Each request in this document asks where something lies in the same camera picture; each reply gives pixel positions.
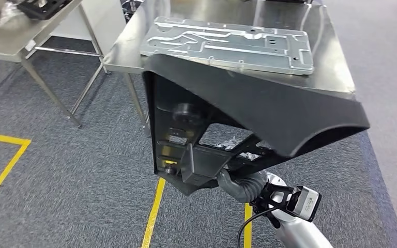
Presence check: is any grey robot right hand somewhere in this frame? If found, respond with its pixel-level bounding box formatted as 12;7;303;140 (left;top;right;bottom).
216;136;271;193

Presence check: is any black plastic panel part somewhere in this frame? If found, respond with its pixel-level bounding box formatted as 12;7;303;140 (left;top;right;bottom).
16;0;73;21
143;53;371;197

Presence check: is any stainless steel workbench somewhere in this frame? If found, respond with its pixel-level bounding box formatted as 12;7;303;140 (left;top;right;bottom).
103;0;357;137

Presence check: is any yellow floor tape square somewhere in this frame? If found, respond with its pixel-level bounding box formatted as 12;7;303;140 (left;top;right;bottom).
141;177;253;248

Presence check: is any silver stamped metal plate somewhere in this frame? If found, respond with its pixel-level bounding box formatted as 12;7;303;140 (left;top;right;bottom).
139;16;315;76

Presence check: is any clear plastic sheet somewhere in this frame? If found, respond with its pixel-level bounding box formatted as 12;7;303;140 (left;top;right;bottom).
0;0;26;47

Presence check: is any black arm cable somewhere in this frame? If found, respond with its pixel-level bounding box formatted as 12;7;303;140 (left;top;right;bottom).
237;205;283;248

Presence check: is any steel frame table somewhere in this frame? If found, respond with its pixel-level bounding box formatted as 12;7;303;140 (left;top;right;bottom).
0;0;112;129

